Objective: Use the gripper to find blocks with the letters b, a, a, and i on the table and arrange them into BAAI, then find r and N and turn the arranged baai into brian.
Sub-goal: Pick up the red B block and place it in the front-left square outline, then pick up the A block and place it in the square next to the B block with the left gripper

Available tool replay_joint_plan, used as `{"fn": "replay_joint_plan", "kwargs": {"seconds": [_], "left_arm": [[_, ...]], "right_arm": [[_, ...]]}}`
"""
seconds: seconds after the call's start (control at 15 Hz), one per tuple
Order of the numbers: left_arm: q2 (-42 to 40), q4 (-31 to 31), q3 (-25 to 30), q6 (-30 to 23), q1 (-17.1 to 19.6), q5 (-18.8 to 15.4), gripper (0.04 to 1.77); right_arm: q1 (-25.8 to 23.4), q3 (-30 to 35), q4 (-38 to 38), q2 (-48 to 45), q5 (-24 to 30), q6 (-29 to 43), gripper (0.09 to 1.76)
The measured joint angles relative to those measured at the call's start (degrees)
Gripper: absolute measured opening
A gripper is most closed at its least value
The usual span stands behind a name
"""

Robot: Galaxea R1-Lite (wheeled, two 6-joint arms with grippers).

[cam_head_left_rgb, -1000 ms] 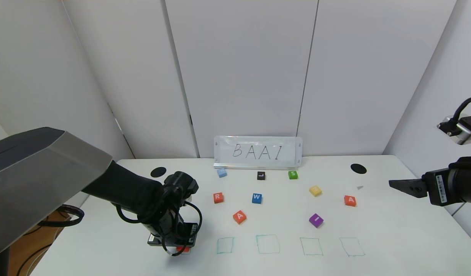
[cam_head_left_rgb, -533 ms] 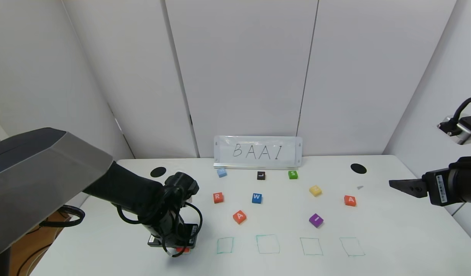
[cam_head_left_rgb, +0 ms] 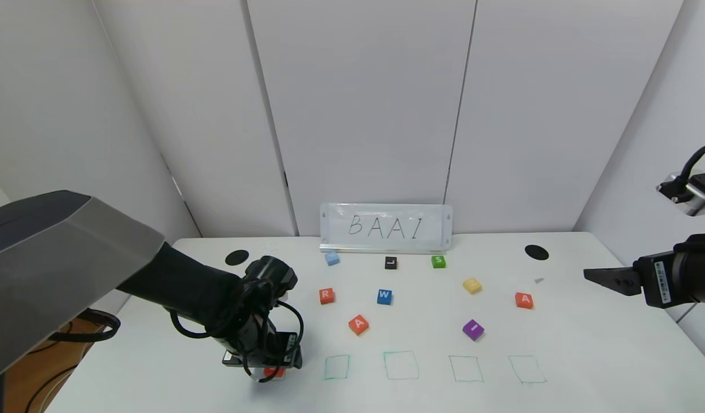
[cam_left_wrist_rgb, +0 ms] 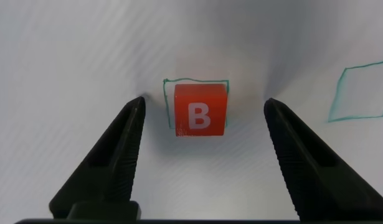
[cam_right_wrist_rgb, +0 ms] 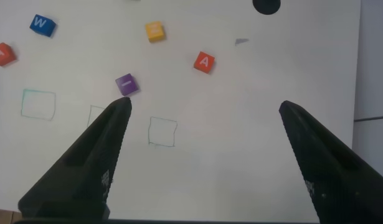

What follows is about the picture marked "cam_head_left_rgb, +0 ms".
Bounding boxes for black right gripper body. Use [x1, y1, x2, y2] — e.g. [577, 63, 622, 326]
[632, 250, 705, 309]

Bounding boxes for white BAAI sign board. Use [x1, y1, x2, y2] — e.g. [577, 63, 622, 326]
[320, 203, 453, 254]

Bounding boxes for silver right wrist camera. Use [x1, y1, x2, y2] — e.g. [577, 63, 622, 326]
[657, 172, 705, 217]

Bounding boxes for thin black wrist cables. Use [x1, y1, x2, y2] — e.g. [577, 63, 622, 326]
[169, 287, 305, 384]

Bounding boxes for thick black arm hose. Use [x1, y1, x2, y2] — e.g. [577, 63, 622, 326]
[48, 309, 121, 343]

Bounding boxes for thin black floor cable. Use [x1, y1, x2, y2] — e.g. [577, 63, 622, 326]
[20, 366, 88, 413]

